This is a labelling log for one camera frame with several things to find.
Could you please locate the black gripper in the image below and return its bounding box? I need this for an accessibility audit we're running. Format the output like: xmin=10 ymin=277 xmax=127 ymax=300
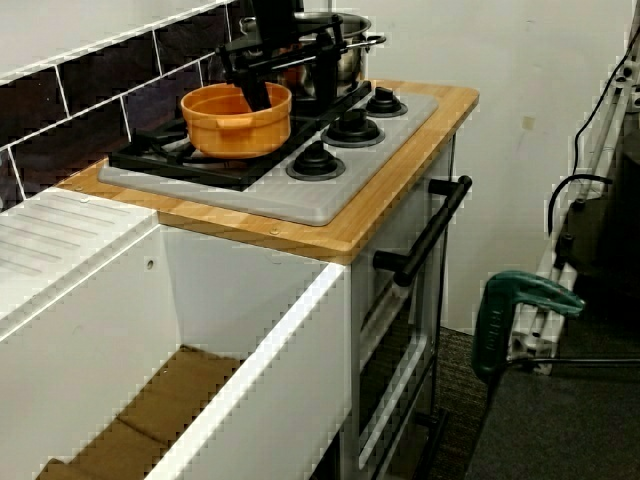
xmin=215 ymin=0 xmax=347 ymax=112

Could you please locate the orange plastic pot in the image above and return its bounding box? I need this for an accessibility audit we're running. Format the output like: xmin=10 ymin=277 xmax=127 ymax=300
xmin=180 ymin=82 xmax=293 ymax=160

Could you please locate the black burner grate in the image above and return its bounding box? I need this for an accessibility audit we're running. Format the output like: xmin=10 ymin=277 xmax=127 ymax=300
xmin=289 ymin=79 xmax=374 ymax=120
xmin=108 ymin=117 xmax=321 ymax=192

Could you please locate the stainless steel pot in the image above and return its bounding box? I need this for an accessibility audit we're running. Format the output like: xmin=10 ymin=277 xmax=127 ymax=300
xmin=238 ymin=12 xmax=387 ymax=101

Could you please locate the black stove knob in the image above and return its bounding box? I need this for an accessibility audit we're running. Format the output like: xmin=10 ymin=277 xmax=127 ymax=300
xmin=363 ymin=85 xmax=409 ymax=119
xmin=320 ymin=109 xmax=387 ymax=148
xmin=285 ymin=140 xmax=346 ymax=182

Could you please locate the grey toy stove panel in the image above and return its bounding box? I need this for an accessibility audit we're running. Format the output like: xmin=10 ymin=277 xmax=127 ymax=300
xmin=97 ymin=92 xmax=439 ymax=227

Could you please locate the dark tile backsplash panel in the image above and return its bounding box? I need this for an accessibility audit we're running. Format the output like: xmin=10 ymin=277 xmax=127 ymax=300
xmin=0 ymin=0 xmax=306 ymax=211

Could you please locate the white toy kitchen cabinet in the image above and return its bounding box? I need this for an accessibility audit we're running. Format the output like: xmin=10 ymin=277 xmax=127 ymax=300
xmin=349 ymin=134 xmax=459 ymax=480

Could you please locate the white toy sink basin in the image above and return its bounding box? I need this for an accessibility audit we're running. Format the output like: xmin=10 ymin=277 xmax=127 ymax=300
xmin=0 ymin=189 xmax=354 ymax=480

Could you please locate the brown cardboard sheet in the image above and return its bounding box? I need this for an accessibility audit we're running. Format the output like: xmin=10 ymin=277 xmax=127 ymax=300
xmin=34 ymin=344 xmax=246 ymax=480

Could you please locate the black equipment box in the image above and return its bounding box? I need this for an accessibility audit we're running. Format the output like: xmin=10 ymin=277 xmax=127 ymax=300
xmin=564 ymin=144 xmax=640 ymax=281

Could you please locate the black oven door handle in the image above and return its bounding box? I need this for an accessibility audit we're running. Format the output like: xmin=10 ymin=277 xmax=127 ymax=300
xmin=372 ymin=174 xmax=474 ymax=287

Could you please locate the thick black cable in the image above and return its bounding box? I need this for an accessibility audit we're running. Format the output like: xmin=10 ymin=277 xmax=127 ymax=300
xmin=547 ymin=173 xmax=614 ymax=236

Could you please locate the thin black cable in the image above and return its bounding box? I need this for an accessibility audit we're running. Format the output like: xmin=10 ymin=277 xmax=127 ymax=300
xmin=572 ymin=49 xmax=631 ymax=176

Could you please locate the green clamp handle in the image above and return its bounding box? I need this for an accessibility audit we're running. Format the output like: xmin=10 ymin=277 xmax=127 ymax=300
xmin=470 ymin=269 xmax=586 ymax=381

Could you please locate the silver aluminium frame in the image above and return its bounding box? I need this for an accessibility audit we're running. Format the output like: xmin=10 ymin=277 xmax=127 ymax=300
xmin=509 ymin=29 xmax=640 ymax=376

